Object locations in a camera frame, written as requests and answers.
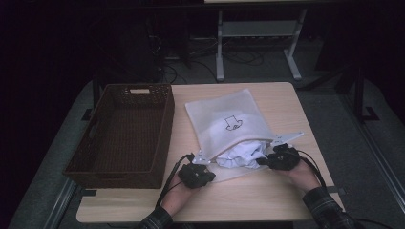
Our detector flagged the hand-held gripper cable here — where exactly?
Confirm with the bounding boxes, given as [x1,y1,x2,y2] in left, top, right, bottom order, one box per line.
[154,153,196,209]
[297,149,329,189]

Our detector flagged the black angled stand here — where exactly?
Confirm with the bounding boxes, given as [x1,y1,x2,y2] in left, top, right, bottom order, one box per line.
[352,65,380,124]

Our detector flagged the black floor cables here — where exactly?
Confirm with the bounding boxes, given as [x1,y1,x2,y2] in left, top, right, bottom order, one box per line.
[160,61,180,85]
[221,47,266,66]

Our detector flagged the aluminium floor rail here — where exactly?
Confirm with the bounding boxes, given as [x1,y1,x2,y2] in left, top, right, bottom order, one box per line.
[356,123,405,208]
[42,177,79,229]

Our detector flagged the person's left hand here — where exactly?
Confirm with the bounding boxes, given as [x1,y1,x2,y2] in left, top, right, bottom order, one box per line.
[160,175,200,218]

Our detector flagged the dark table bracket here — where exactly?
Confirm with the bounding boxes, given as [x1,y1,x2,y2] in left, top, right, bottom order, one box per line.
[328,186,347,196]

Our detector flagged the white garment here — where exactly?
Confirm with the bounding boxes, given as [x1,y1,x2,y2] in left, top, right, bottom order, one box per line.
[215,140,270,170]

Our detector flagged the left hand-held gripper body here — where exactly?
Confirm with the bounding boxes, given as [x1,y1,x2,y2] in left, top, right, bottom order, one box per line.
[177,152,212,189]

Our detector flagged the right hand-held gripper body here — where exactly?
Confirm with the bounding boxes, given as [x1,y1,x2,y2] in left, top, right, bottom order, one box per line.
[267,131,305,172]

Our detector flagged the brown wicker basket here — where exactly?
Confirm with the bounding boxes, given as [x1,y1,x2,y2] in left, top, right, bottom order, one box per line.
[62,83,176,190]

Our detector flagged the white metal desk frame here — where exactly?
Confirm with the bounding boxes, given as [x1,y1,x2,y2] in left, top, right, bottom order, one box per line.
[215,9,309,82]

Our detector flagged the white mesh laundry bag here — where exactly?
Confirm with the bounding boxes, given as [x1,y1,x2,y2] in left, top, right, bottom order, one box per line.
[184,88,278,184]

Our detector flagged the left hand-held gripper cable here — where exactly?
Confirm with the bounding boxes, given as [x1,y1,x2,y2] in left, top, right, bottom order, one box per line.
[154,153,196,209]

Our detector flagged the person's right hand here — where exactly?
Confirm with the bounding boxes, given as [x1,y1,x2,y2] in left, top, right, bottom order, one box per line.
[280,160,322,194]

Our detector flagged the right hand-held gripper cable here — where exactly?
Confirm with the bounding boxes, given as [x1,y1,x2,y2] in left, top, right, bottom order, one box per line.
[297,149,329,189]

